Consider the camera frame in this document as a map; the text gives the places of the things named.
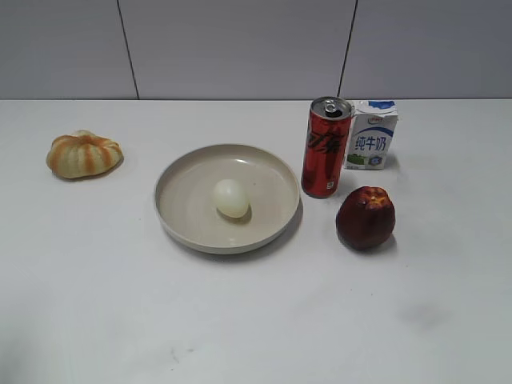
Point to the white egg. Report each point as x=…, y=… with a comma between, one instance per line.
x=230, y=198

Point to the beige round plate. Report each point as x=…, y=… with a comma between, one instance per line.
x=184, y=201

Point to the red cola can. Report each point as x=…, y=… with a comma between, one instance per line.
x=328, y=130

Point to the dark red apple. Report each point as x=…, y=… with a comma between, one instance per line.
x=366, y=218

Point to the white blue milk carton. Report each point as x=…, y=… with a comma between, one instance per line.
x=371, y=134

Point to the striped bread bun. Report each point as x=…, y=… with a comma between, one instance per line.
x=82, y=155

